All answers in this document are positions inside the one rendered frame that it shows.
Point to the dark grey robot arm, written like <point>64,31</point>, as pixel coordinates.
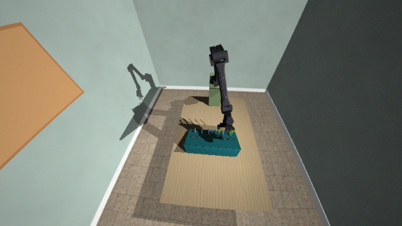
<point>218,53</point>

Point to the teal wedge-shaped console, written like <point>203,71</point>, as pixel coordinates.
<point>201,141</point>

